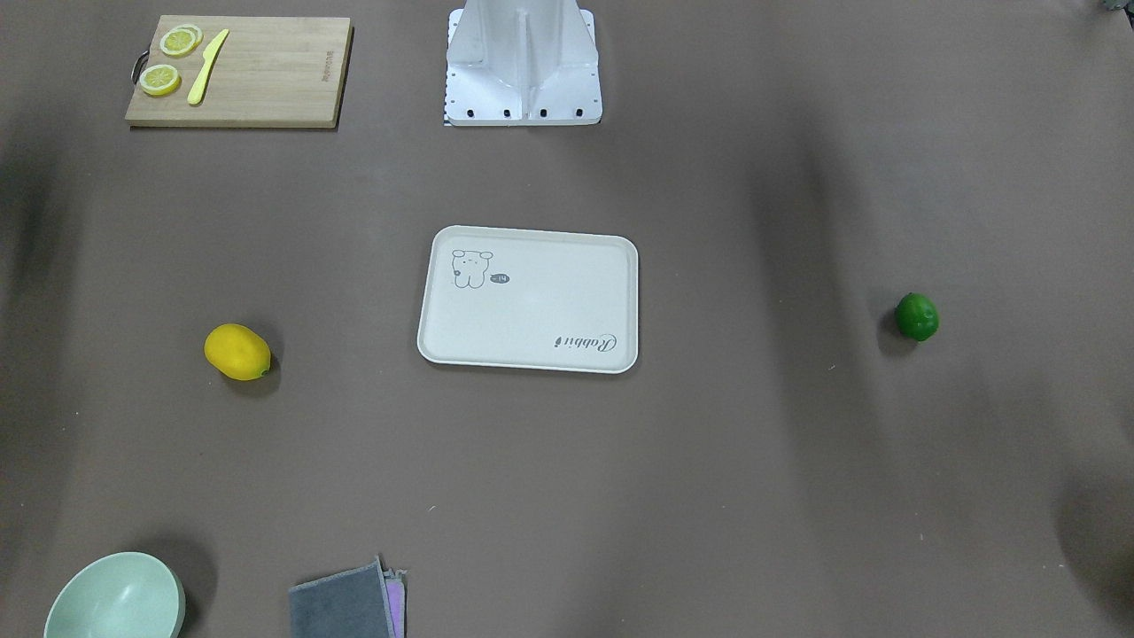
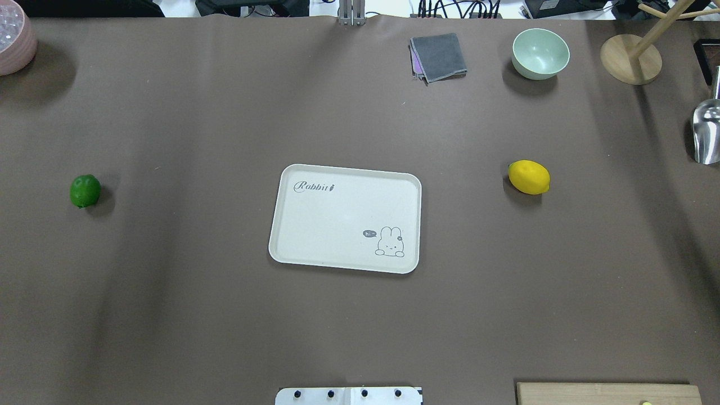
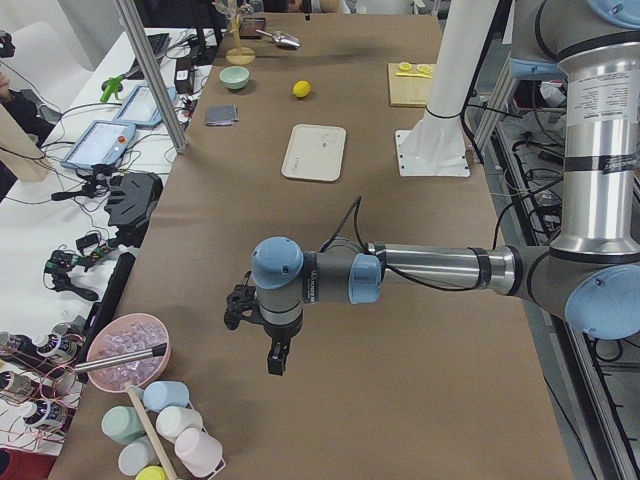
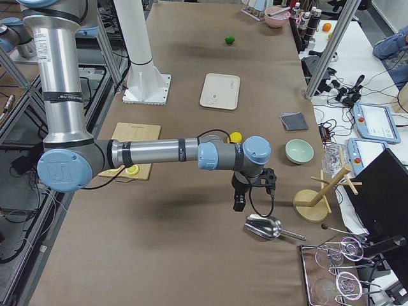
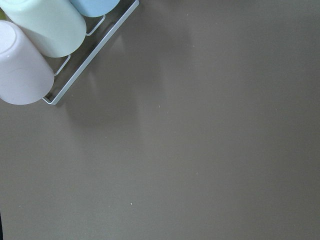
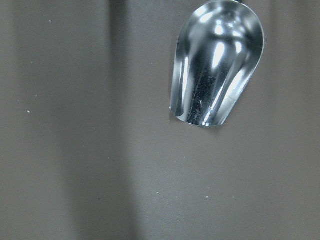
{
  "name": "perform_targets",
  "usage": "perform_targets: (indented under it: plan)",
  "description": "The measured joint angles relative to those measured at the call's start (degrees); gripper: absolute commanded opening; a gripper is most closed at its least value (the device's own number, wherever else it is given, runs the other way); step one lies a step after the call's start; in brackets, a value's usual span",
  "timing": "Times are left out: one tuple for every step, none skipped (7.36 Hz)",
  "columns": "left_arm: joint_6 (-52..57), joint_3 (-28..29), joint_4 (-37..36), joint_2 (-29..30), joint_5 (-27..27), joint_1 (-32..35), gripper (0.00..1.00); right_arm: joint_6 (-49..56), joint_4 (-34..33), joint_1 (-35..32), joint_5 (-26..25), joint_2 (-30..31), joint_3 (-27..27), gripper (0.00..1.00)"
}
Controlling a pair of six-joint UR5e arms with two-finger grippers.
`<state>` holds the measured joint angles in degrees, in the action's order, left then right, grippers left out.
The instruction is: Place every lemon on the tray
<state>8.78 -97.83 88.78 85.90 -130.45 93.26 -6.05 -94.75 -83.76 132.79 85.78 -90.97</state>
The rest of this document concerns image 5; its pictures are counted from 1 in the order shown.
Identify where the white wire cup rack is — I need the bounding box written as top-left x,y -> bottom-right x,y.
43,0 -> 140,105

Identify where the light blue plastic cup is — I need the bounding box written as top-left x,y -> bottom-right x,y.
70,0 -> 120,18

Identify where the pink plastic cup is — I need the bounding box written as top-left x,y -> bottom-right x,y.
0,20 -> 55,105

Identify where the pale green plastic cup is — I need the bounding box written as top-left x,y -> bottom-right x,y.
0,0 -> 87,58

